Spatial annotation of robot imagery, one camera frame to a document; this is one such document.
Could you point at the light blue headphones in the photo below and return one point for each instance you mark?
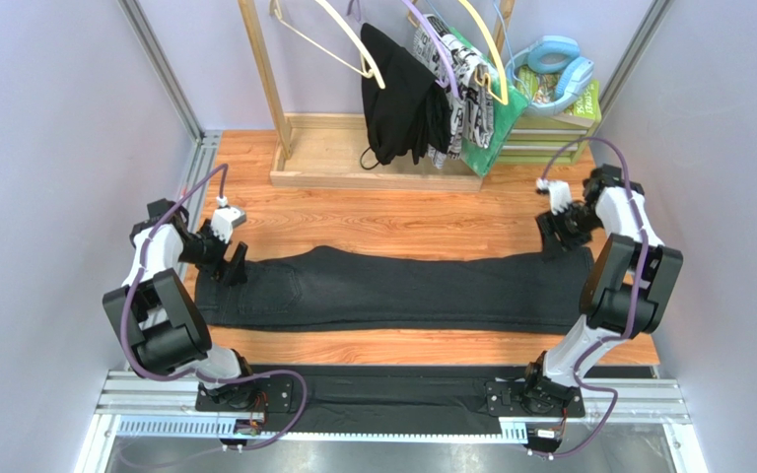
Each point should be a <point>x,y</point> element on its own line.
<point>559,56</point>

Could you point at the green tote bag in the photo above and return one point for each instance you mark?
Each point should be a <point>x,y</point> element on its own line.
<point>508,104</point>

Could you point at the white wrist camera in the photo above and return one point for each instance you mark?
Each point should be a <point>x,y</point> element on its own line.
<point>559,194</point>
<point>225,219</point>

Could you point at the black hanging garment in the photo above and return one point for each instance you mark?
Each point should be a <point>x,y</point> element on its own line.
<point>410,115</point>

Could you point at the wooden clothes rack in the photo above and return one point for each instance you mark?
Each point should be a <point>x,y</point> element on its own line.
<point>320,150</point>

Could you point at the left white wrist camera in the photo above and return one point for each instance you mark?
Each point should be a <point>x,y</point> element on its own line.
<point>225,219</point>

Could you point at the black white patterned garment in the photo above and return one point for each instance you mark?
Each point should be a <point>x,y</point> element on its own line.
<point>471,119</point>

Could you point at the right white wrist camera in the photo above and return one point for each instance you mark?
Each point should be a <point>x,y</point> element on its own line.
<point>559,194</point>

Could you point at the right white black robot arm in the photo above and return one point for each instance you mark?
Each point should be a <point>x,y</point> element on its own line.
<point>626,291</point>

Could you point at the green book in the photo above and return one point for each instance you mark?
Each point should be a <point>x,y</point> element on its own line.
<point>584,111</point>

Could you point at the cream plastic hanger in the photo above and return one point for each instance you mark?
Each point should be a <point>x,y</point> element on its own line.
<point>343,45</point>

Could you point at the green wooden drawer box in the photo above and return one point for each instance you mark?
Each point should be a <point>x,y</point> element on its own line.
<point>535,140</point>

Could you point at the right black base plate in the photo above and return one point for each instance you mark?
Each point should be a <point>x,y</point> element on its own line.
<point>516,398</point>

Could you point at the black denim trousers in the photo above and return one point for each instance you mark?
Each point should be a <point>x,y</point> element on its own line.
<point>329,289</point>

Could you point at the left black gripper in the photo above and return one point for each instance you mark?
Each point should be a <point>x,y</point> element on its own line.
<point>236,268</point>

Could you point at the black cloth strip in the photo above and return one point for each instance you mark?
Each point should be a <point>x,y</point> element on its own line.
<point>405,401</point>

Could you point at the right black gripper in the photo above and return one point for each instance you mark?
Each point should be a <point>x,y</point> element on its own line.
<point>559,232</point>

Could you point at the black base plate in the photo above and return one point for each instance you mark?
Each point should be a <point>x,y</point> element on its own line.
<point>516,398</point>
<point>273,394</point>

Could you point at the aluminium frame rail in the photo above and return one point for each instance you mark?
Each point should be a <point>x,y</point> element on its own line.
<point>640,400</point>

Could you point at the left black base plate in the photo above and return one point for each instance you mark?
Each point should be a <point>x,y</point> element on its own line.
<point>273,394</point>

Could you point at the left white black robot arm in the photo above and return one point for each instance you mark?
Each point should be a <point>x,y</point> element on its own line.
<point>154,316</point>

